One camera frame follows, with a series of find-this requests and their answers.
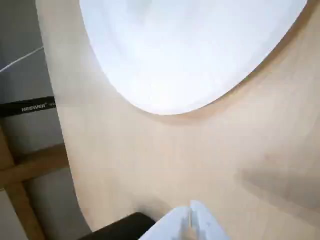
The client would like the black rectangular block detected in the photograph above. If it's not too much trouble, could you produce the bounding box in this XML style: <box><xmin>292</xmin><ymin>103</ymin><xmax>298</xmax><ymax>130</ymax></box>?
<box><xmin>77</xmin><ymin>211</ymin><xmax>157</xmax><ymax>240</ymax></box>

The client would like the light wooden frame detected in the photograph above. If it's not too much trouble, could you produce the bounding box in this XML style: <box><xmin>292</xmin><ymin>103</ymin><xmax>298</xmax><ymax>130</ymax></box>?
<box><xmin>0</xmin><ymin>124</ymin><xmax>73</xmax><ymax>240</ymax></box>

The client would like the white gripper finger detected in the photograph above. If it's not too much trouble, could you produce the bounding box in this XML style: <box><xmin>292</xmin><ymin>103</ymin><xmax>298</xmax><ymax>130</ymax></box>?
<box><xmin>188</xmin><ymin>199</ymin><xmax>231</xmax><ymax>240</ymax></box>
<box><xmin>142</xmin><ymin>205</ymin><xmax>192</xmax><ymax>240</ymax></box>

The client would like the white paper plate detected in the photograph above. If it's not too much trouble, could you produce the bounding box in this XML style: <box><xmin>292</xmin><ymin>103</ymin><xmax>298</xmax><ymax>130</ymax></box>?
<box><xmin>79</xmin><ymin>0</ymin><xmax>308</xmax><ymax>116</ymax></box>

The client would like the thin white cable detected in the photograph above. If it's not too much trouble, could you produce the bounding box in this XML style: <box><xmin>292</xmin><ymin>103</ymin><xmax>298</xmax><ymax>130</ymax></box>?
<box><xmin>0</xmin><ymin>46</ymin><xmax>44</xmax><ymax>73</ymax></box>

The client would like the black Neewer stand leg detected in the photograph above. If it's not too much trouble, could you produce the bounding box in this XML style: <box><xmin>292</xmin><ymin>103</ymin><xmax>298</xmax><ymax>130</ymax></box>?
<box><xmin>0</xmin><ymin>96</ymin><xmax>57</xmax><ymax>118</ymax></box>

